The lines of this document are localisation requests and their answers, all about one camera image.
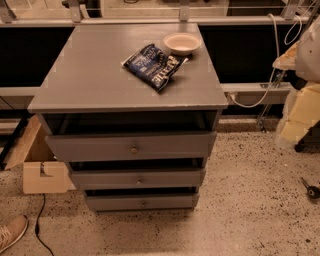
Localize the grey top drawer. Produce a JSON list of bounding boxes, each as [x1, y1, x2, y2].
[[46, 132, 216, 162]]

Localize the grey drawer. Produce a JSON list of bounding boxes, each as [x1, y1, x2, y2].
[[46, 132, 216, 162], [70, 168, 206, 190], [85, 193, 199, 212]]

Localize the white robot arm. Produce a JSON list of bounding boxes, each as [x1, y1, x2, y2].
[[296, 17, 320, 83]]

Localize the grey drawer cabinet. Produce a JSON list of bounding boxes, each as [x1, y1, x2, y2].
[[29, 23, 227, 199]]

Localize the grey middle drawer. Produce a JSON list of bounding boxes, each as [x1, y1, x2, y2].
[[70, 168, 206, 190]]

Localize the grey bottom drawer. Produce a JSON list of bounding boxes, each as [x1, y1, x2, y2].
[[85, 193, 199, 212]]

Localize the blue chip bag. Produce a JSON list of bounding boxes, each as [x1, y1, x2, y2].
[[121, 44, 188, 92]]

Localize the white paper bowl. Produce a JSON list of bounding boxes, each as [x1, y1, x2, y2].
[[163, 33, 201, 56]]

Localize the black floor tool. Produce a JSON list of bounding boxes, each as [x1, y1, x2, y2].
[[301, 178, 320, 199]]

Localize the tan sneaker shoe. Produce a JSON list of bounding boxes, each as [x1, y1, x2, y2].
[[0, 215, 28, 253]]

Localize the grey metal railing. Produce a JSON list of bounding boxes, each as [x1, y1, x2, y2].
[[0, 0, 320, 27]]

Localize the black floor cable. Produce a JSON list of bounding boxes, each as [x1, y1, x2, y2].
[[34, 193, 55, 256]]

